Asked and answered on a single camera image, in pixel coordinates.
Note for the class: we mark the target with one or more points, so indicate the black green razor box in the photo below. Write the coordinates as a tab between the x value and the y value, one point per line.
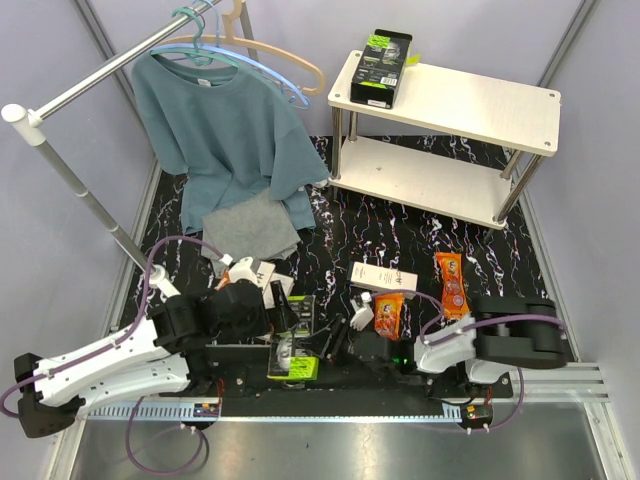
289	361

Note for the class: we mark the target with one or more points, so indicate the black razor box on shelf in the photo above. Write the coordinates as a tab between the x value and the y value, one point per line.
377	77

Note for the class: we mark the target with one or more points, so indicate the orange snack packet middle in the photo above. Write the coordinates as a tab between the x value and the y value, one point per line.
388	315

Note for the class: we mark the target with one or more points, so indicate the beige wooden hanger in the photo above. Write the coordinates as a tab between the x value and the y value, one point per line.
280	50

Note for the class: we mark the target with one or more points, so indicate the blue plastic hanger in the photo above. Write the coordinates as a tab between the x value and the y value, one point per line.
250	65

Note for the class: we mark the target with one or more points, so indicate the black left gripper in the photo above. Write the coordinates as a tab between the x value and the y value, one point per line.
288	317

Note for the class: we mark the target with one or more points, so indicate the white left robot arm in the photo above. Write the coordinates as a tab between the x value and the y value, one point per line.
164	353

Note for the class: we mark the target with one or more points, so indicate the orange snack packet right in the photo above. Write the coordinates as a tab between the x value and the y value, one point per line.
453	295

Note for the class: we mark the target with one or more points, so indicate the metal clothes rack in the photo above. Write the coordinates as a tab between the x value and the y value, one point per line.
55	255

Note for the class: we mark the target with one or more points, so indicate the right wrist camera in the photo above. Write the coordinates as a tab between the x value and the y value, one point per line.
363	313

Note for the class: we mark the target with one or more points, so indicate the orange snack packet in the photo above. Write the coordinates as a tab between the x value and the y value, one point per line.
388	315
223	281
453	295

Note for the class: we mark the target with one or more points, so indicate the white two-tier shelf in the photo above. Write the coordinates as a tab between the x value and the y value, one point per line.
522	119

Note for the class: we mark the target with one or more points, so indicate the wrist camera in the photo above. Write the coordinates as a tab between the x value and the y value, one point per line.
244	269
363	313

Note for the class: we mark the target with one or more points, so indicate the aluminium rail frame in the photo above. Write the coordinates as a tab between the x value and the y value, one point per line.
577	382

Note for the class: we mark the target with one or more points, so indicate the orange snack packet left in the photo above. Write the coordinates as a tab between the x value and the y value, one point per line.
223	281

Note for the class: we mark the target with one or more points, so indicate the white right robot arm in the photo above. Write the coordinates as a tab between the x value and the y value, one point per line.
495	336

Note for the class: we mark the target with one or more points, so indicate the teal t-shirt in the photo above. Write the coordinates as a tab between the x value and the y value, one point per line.
231	133

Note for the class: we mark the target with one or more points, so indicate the white slotted cable duct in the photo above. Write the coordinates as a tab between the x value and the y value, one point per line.
149	410

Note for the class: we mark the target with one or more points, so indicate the white Harry's box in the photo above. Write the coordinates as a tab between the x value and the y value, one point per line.
266	274

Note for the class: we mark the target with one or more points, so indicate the black marble pattern mat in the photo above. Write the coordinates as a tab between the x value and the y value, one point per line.
355	227

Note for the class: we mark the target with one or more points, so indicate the grey folded cloth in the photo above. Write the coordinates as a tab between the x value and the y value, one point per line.
257	227

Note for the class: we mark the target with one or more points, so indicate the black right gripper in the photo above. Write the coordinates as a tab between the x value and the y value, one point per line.
335	329

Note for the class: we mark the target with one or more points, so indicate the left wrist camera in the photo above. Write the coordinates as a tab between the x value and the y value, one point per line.
244	269

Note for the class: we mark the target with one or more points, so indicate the long white cosmetic box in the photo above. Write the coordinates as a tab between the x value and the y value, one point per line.
378	279

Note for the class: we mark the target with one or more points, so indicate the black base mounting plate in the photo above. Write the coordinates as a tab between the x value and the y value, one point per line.
347	390

